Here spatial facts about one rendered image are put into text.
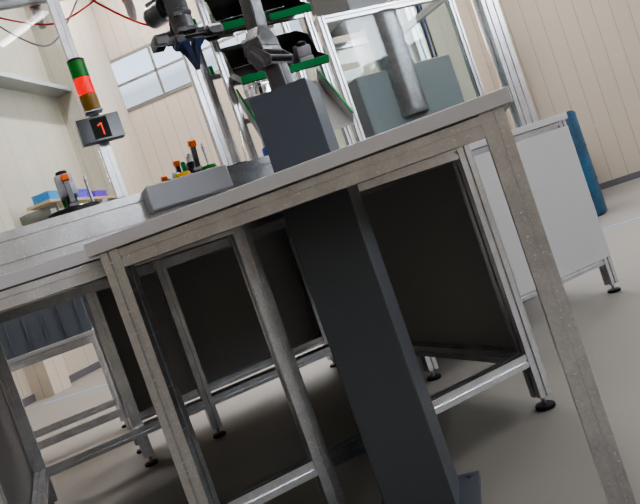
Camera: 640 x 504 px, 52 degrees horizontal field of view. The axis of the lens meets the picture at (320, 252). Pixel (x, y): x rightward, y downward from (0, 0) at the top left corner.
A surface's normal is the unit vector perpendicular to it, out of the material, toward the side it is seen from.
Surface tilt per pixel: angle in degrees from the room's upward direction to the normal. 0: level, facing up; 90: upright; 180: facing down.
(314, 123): 90
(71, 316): 90
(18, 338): 90
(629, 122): 90
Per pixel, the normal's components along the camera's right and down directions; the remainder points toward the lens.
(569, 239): 0.37, -0.10
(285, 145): -0.22, 0.11
